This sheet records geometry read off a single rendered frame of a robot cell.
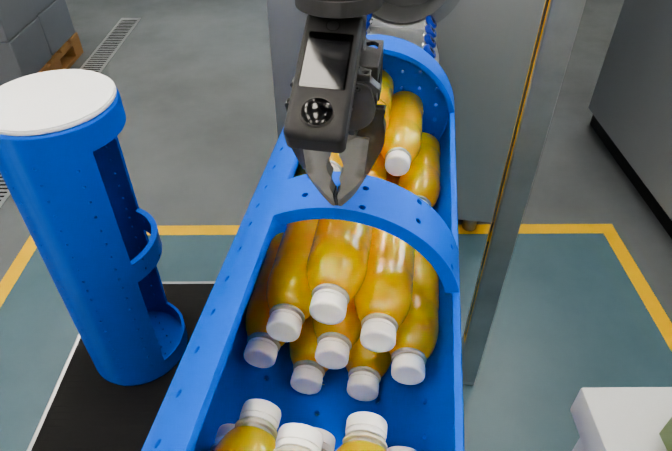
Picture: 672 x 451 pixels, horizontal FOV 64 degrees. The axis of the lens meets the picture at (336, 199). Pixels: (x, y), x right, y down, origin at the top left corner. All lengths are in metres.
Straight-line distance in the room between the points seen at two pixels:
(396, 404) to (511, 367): 1.32
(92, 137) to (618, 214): 2.23
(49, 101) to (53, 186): 0.18
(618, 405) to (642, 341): 1.68
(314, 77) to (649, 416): 0.41
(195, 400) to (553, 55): 0.93
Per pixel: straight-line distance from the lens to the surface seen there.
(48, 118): 1.23
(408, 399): 0.70
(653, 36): 2.85
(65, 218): 1.32
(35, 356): 2.19
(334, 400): 0.74
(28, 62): 3.68
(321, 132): 0.39
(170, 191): 2.69
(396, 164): 0.84
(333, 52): 0.43
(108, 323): 1.57
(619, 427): 0.56
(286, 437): 0.48
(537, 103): 1.20
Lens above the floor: 1.59
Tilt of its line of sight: 39 degrees down
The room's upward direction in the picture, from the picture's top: straight up
